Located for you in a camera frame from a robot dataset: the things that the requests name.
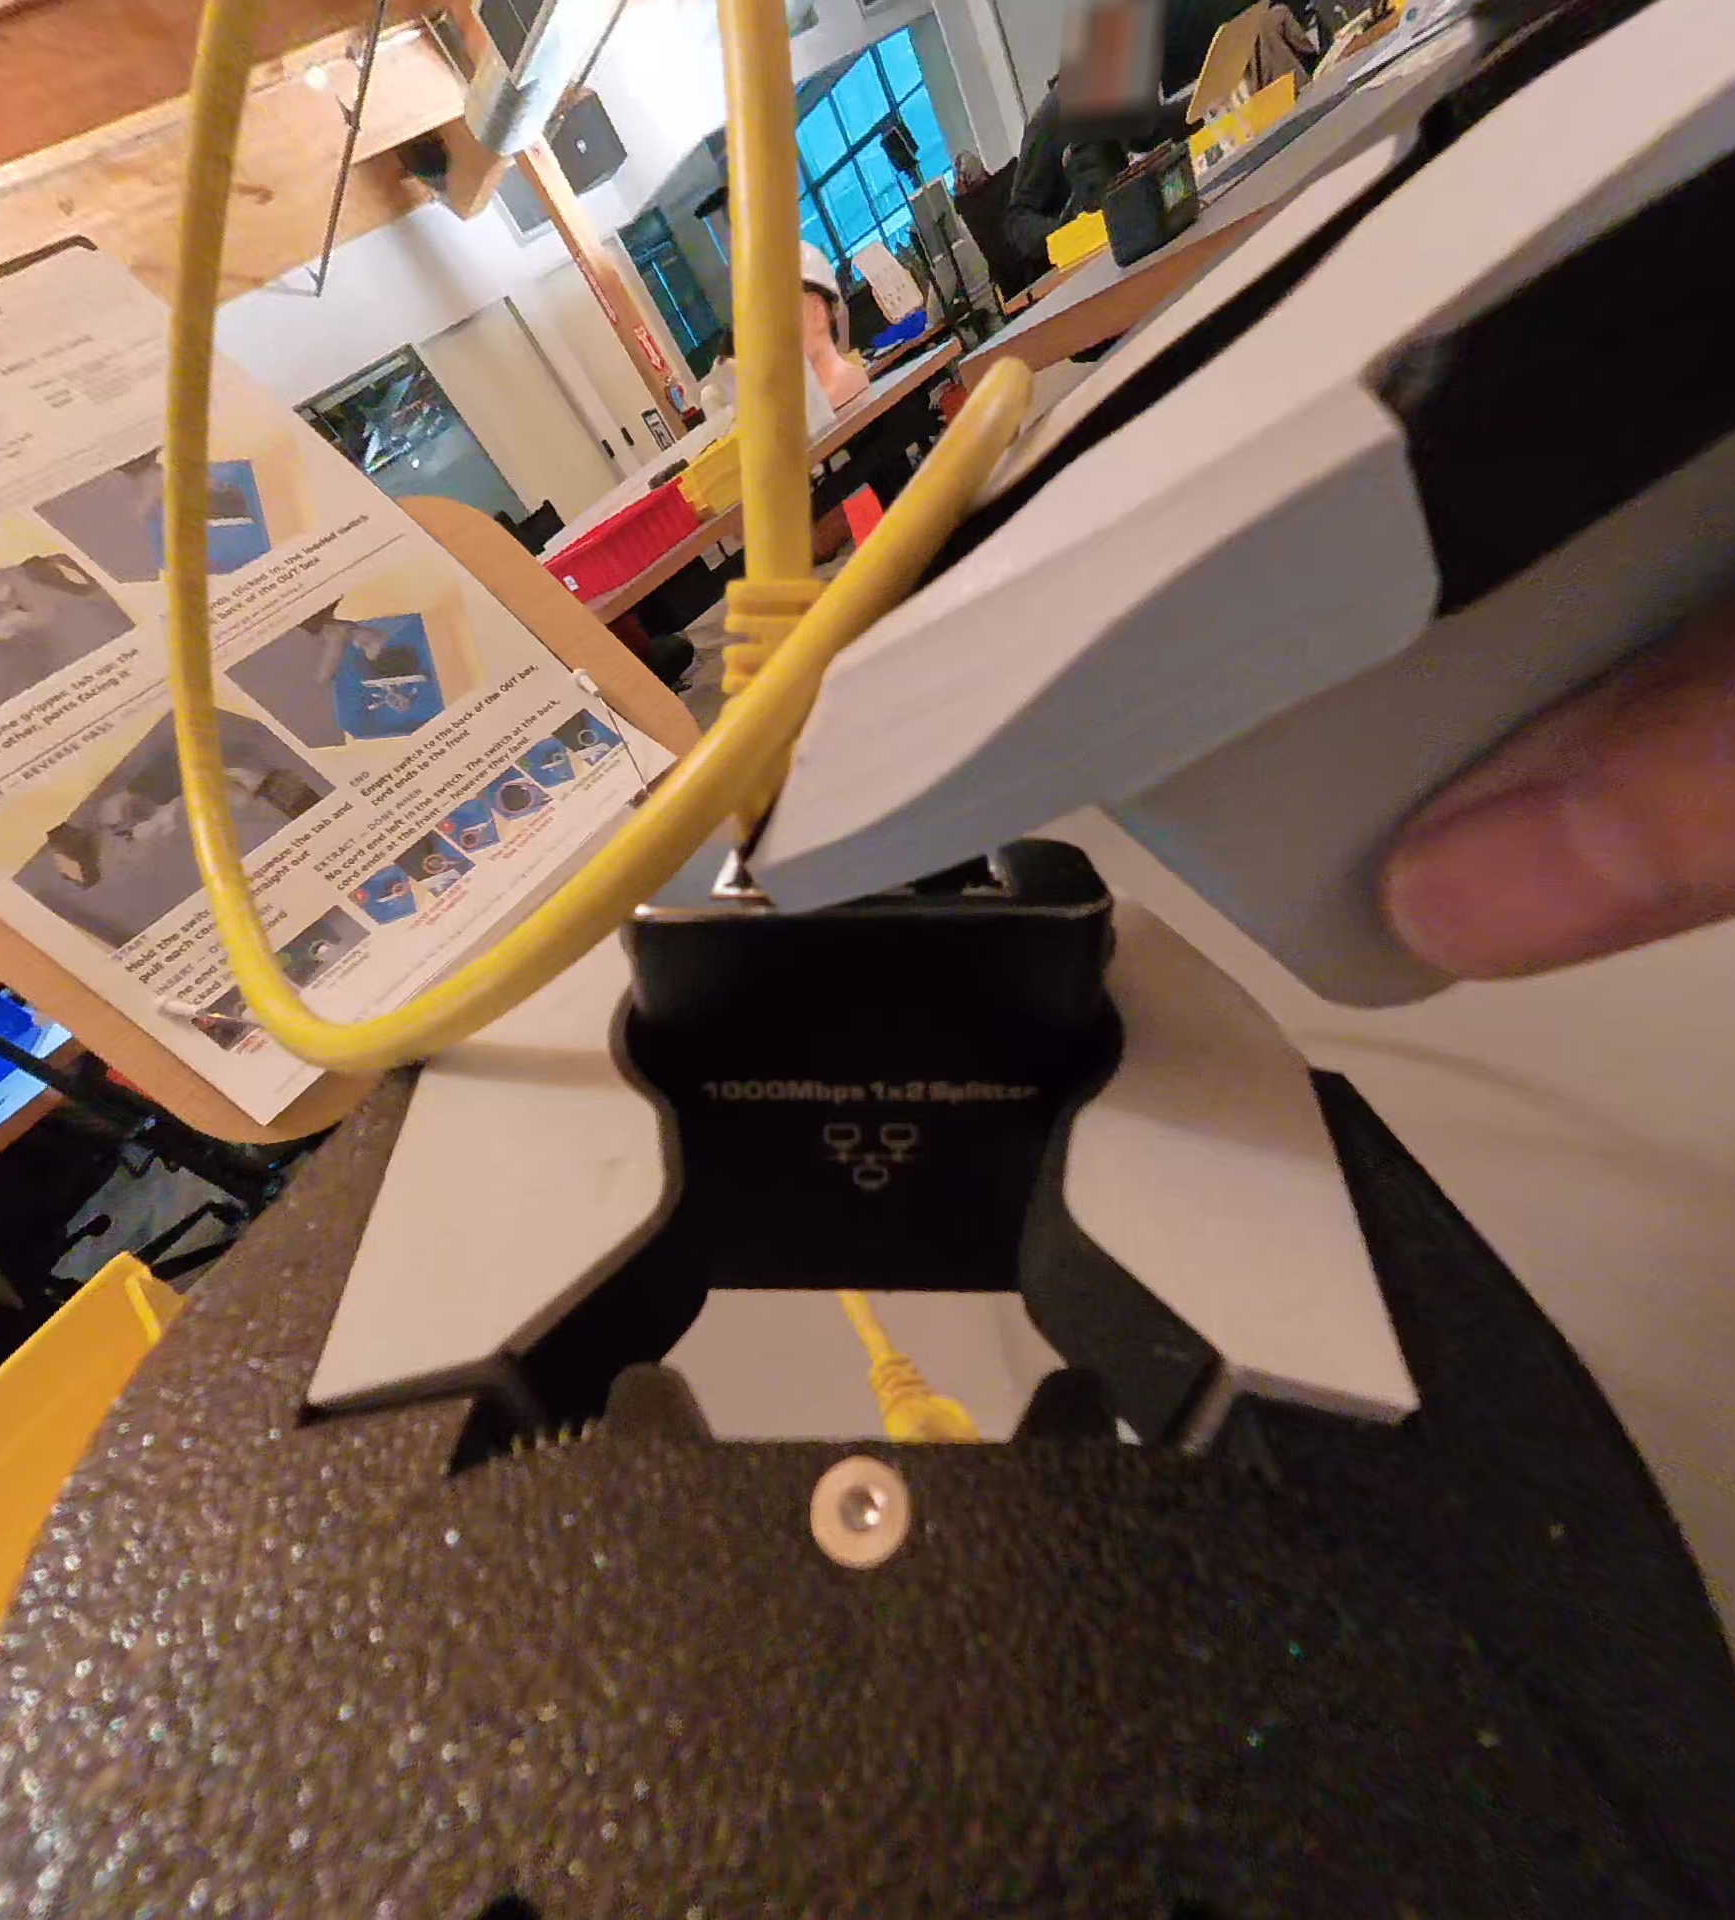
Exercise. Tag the person's right hand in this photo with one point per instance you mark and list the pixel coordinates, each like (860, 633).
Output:
(1631, 811)

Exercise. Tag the orange traffic cone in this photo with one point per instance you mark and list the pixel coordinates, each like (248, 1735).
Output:
(860, 523)

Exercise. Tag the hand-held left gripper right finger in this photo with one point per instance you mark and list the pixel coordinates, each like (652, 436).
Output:
(1228, 1244)

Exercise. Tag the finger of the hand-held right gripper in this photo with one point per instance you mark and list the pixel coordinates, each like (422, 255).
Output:
(1107, 661)
(1259, 285)

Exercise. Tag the black ethernet splitter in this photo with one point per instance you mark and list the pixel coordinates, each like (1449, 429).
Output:
(867, 1034)

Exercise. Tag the printed instruction sheet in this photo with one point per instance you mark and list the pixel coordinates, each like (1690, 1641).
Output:
(56, 599)

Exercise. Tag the small yellow bin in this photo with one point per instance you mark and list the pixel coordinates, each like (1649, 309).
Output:
(1076, 238)

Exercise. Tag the small black box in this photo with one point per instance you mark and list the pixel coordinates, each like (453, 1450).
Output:
(1149, 209)

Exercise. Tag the red plastic bin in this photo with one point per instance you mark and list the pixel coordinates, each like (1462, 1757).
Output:
(627, 546)

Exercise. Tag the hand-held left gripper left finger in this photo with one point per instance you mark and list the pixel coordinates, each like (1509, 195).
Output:
(507, 1200)

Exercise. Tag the grey desk with wooden edge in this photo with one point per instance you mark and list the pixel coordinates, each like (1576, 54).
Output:
(898, 394)
(1107, 301)

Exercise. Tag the mannequin head with white helmet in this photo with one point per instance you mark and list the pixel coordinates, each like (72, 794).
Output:
(826, 322)

